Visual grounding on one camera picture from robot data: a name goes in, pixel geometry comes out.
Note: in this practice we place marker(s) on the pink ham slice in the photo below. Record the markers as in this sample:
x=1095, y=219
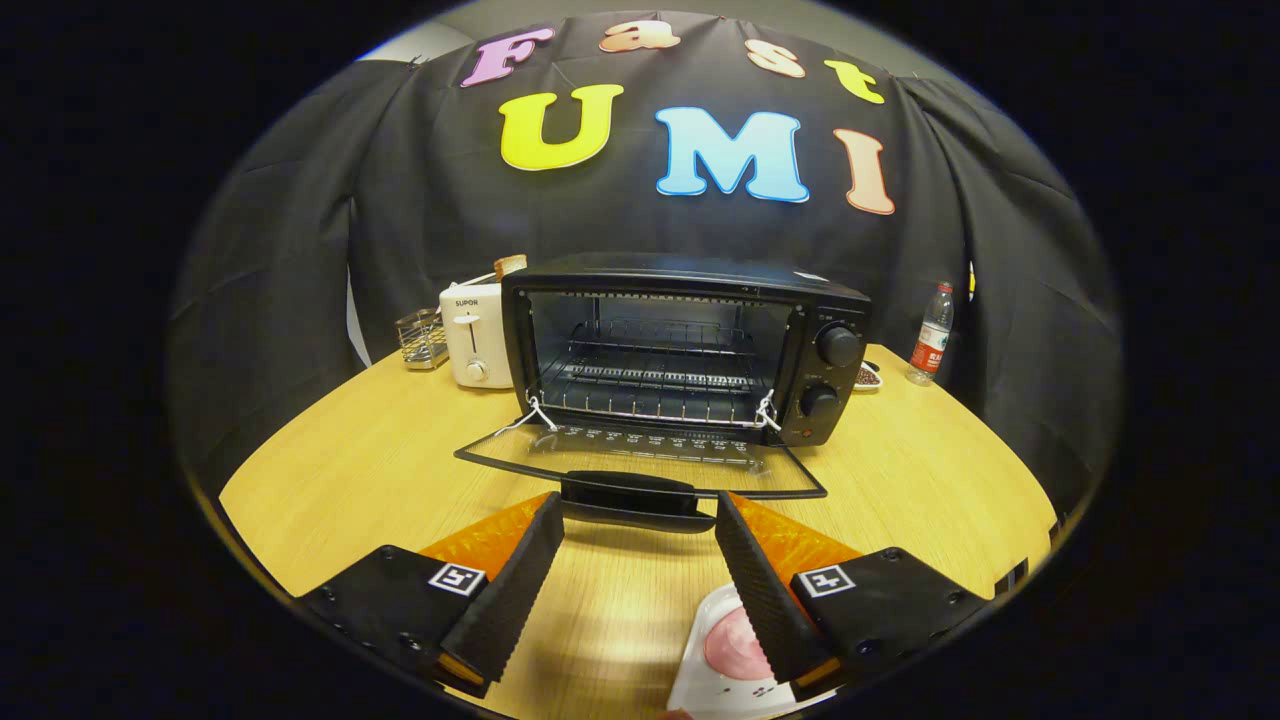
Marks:
x=730, y=645

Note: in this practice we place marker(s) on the brown bread slice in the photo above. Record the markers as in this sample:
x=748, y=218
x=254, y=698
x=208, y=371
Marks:
x=510, y=266

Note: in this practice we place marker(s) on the black toaster oven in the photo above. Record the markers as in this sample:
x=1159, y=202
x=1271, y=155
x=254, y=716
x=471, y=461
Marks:
x=700, y=275

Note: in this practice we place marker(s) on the black backdrop cloth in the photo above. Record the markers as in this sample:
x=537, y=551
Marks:
x=400, y=200

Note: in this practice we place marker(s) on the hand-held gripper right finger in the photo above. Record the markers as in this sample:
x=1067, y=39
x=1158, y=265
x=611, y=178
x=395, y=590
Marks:
x=765, y=600

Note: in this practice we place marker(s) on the clear plastic water bottle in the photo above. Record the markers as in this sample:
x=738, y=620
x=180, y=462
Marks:
x=930, y=345

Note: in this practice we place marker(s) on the white square plate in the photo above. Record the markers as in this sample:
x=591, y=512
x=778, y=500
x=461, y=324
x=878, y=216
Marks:
x=700, y=645

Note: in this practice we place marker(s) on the white divided bean dish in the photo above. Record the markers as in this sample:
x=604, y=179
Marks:
x=868, y=378

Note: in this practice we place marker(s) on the white bread toaster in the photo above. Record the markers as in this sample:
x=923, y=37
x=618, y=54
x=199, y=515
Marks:
x=475, y=340

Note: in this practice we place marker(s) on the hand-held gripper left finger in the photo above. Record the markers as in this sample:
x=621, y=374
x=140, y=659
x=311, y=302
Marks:
x=515, y=600

